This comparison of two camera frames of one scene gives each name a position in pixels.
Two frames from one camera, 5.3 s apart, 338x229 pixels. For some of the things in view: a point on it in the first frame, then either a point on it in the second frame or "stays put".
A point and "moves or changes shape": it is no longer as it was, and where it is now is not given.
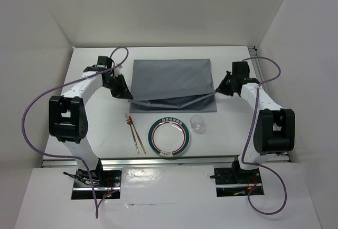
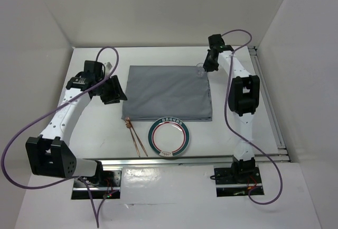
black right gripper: (222, 88) -> (207, 66)
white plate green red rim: (169, 137) stays put
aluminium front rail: (162, 162) stays put
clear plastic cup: (197, 125) -> (199, 70)
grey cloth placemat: (172, 85) moves or changes shape
